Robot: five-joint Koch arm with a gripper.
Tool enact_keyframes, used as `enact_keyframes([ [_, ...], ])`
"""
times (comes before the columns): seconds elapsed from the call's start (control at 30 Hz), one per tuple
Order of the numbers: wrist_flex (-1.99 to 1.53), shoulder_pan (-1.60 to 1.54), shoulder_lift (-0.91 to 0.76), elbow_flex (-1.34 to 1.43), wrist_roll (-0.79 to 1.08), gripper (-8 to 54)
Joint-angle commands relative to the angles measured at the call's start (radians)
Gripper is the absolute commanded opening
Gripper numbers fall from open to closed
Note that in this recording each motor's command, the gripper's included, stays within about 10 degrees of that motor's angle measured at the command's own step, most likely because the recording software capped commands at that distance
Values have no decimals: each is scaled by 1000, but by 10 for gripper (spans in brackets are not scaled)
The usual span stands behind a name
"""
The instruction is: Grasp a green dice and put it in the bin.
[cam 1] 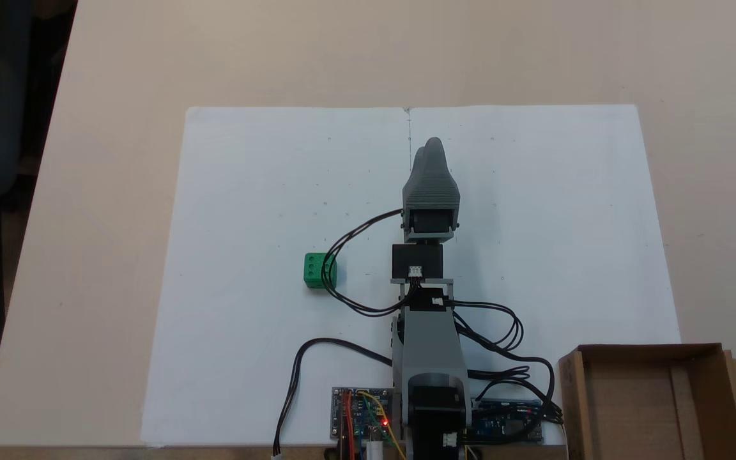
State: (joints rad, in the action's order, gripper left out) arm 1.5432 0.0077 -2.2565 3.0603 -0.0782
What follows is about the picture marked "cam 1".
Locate green dice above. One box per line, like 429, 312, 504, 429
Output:
303, 252, 339, 289

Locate blue circuit board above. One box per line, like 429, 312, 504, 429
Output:
470, 399, 545, 444

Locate long black power cable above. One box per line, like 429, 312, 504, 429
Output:
271, 337, 395, 459

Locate orange-red wires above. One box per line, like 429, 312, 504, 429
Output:
341, 391, 358, 460

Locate circuit board with coloured wires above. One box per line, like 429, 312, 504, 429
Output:
331, 386, 396, 443

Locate brown cardboard box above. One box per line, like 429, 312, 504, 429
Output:
558, 343, 736, 460

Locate white paper sheet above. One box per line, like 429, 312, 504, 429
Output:
406, 103, 683, 446
141, 106, 413, 448

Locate black forearm cable loop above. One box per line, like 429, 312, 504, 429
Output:
450, 299, 525, 351

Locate black base cable bundle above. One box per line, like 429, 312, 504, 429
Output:
467, 353, 565, 427

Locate black gripper motor cable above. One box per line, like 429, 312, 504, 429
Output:
321, 208, 415, 318

